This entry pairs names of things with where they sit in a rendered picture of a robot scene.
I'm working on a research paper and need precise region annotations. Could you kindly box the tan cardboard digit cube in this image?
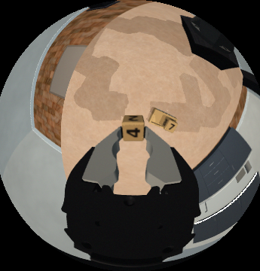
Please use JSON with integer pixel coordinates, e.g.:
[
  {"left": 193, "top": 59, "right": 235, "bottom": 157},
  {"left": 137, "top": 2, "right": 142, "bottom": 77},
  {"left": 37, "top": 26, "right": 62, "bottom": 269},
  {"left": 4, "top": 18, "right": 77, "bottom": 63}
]
[
  {"left": 162, "top": 116, "right": 178, "bottom": 133},
  {"left": 122, "top": 115, "right": 145, "bottom": 141}
]

